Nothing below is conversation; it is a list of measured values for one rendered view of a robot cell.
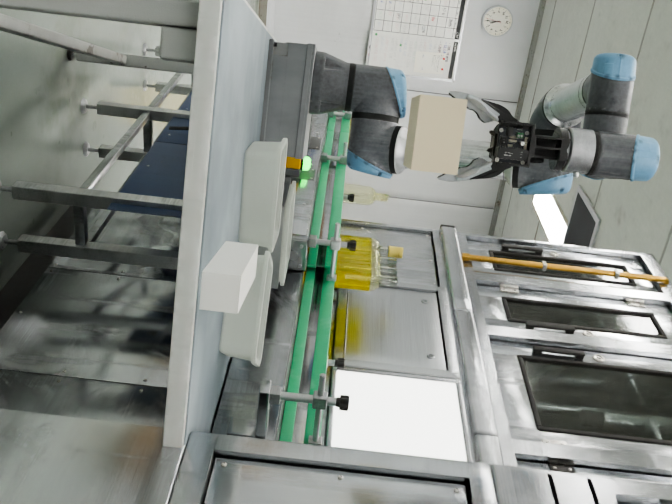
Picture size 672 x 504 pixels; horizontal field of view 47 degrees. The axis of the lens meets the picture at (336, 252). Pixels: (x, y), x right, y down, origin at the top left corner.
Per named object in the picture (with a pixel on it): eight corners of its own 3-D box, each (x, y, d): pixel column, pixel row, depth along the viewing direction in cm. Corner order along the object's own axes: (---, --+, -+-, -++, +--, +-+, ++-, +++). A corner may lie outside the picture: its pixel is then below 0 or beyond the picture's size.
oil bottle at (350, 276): (303, 284, 218) (379, 293, 219) (305, 267, 216) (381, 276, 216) (305, 274, 223) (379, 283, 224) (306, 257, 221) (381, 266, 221)
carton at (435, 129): (420, 94, 123) (467, 99, 123) (411, 98, 139) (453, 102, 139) (410, 169, 125) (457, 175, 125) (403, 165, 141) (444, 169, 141)
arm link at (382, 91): (355, 66, 196) (408, 73, 196) (348, 120, 197) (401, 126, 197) (356, 58, 184) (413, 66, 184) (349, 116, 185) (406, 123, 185)
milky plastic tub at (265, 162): (229, 251, 161) (271, 256, 161) (237, 143, 154) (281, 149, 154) (241, 229, 177) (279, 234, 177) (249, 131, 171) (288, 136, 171)
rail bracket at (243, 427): (226, 442, 150) (342, 455, 150) (229, 372, 142) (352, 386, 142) (230, 425, 154) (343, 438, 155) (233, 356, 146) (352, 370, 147)
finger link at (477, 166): (440, 178, 128) (490, 152, 127) (435, 176, 134) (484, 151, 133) (448, 195, 128) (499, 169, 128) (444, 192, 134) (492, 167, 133)
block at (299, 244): (279, 270, 206) (305, 273, 206) (281, 238, 202) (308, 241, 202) (280, 263, 210) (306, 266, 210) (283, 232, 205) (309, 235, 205)
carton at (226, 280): (202, 271, 120) (241, 275, 120) (225, 241, 143) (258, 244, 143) (199, 309, 121) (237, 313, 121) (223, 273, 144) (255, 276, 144)
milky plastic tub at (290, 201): (247, 286, 187) (283, 290, 188) (252, 202, 177) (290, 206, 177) (256, 252, 203) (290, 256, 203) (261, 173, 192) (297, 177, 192)
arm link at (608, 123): (617, 122, 145) (639, 117, 134) (607, 182, 146) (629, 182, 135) (575, 117, 145) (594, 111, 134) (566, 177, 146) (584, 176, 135)
